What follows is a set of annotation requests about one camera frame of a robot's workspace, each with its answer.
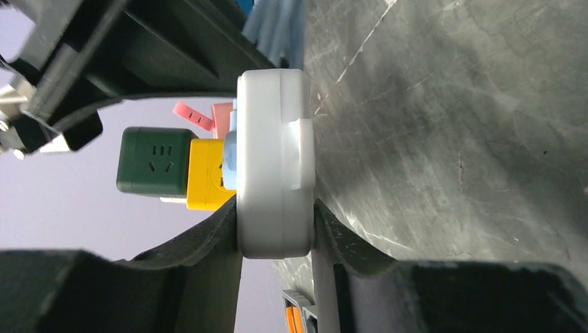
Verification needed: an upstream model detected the white power strip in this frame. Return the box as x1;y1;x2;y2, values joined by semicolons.
236;69;315;259

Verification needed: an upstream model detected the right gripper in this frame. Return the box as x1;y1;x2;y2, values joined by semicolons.
1;0;272;154

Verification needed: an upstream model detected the yellow cube adapter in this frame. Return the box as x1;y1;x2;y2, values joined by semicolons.
187;138;235;212

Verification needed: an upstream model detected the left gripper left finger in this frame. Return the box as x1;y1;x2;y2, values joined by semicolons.
1;199;243;332

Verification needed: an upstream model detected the green cube adapter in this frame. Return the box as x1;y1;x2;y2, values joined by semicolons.
116;127;196;198

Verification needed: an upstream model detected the pink round socket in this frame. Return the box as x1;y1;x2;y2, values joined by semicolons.
173;102;233;139

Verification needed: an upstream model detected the grey tool tray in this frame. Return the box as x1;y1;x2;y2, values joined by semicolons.
282;289;318;333

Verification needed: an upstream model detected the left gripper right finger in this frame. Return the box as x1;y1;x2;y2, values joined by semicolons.
311;200;587;332

